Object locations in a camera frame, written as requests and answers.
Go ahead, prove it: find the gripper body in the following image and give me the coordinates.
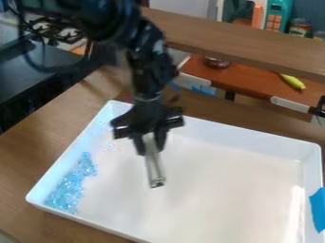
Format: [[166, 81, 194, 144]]
[[108, 93, 187, 140]]

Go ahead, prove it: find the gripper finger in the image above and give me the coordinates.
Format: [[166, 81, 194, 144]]
[[131, 134, 150, 157], [152, 126, 169, 152]]

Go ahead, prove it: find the silver tool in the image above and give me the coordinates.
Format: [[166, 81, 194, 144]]
[[142, 134, 168, 189]]

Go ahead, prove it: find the pile of blue bits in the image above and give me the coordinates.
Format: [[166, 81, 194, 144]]
[[43, 151, 101, 215]]

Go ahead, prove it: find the white tray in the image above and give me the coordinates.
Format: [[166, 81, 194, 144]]
[[24, 100, 325, 243]]

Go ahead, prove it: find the dark round bowl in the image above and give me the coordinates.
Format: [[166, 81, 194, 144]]
[[201, 55, 233, 69]]

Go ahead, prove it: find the reddish brown table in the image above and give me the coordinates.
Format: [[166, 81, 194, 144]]
[[180, 54, 325, 112]]

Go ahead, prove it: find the black table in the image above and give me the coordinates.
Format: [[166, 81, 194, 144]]
[[0, 39, 105, 134]]

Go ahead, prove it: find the wooden board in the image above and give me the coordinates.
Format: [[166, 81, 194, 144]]
[[138, 6, 325, 84]]

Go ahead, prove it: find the yellow toy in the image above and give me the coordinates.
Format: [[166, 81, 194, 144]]
[[277, 72, 308, 91]]

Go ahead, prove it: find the toy microwave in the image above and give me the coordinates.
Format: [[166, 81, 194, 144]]
[[251, 0, 295, 33]]

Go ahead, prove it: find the blue tape piece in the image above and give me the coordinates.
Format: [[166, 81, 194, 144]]
[[307, 187, 325, 234]]

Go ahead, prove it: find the can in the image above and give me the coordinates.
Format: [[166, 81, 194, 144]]
[[288, 17, 313, 39]]

